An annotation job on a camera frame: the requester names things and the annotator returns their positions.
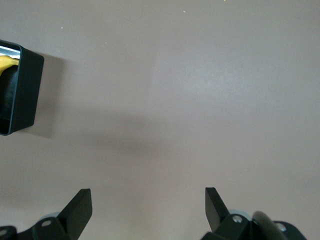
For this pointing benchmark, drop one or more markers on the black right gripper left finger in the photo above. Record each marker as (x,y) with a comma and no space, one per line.
(75,215)

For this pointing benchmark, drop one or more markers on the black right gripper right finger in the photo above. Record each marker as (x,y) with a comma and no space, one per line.
(217,215)

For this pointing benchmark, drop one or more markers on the black plastic box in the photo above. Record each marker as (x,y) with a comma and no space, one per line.
(27,87)

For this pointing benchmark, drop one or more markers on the yellow banana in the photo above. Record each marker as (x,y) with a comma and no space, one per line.
(5,62)

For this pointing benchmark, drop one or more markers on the brown table mat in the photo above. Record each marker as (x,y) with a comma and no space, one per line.
(160,100)

